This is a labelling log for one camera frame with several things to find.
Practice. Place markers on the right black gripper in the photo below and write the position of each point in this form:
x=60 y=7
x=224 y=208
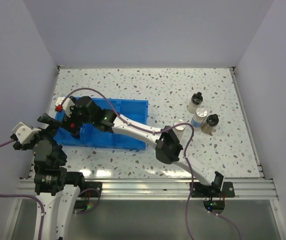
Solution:
x=67 y=120

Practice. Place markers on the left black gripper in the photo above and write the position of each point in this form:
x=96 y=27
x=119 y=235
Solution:
x=51 y=128

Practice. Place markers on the silver-lid white spice jar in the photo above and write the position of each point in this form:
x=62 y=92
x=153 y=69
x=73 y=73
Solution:
x=179 y=129

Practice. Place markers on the black-cap white powder grinder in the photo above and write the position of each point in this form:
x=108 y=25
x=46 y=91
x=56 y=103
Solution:
x=195 y=102

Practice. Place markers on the silver-lid blue-label spice jar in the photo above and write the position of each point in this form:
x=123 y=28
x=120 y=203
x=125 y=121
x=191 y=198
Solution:
x=199 y=117

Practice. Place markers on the black-cap brown spice grinder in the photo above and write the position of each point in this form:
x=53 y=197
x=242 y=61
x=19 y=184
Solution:
x=210 y=124

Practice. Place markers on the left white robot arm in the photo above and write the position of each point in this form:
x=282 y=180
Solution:
x=55 y=187

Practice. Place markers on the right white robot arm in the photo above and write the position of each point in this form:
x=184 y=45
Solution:
x=167 y=147

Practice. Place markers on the blue plastic divided bin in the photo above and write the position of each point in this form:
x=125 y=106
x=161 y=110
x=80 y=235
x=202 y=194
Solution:
x=132 y=111

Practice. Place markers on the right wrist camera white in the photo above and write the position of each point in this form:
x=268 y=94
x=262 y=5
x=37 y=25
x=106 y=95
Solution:
x=64 y=105

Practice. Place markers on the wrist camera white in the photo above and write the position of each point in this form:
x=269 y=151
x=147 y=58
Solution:
x=24 y=132
x=64 y=105

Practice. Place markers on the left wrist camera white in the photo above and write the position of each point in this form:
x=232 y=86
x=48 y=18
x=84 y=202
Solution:
x=24 y=132

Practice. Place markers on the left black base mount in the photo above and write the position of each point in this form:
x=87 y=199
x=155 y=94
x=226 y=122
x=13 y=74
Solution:
x=91 y=189

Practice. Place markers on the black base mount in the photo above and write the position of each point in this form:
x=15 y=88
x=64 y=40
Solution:
x=202 y=191
x=91 y=189

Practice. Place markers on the aluminium front rail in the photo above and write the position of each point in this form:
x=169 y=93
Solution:
x=178 y=189

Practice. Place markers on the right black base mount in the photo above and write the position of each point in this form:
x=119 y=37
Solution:
x=202 y=191

